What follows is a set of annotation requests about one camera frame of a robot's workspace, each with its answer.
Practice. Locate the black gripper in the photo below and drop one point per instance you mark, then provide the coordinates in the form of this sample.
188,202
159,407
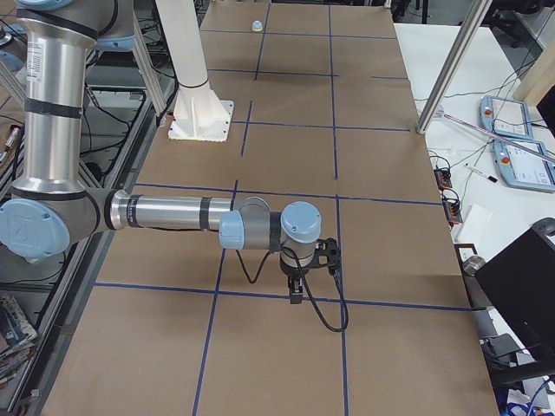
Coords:
291,274

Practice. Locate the orange black connector box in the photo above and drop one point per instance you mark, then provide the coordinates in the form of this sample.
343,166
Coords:
443,178

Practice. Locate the white paper sheet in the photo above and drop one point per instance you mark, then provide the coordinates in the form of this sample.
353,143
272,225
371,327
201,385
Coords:
473,228

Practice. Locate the black marker pen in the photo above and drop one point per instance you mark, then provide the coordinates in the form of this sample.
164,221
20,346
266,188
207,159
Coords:
475,170

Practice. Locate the black computer monitor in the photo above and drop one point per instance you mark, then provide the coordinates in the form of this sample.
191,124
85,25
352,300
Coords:
519,283

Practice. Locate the lower blue teach pendant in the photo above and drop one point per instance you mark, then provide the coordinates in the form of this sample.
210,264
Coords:
521,169

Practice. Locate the blue teach pendant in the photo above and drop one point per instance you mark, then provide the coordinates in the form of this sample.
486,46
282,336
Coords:
521,169
504,117

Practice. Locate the upper blue teach pendant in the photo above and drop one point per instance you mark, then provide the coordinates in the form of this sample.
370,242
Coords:
504,117

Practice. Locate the stack of books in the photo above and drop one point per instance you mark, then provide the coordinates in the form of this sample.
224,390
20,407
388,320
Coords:
18,338

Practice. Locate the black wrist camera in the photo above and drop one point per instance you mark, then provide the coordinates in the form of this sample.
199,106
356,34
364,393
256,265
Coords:
327,255

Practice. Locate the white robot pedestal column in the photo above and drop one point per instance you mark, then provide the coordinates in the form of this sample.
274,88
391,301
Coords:
198,114

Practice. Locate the aluminium frame post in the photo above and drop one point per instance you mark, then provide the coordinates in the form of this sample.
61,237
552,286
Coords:
462,41

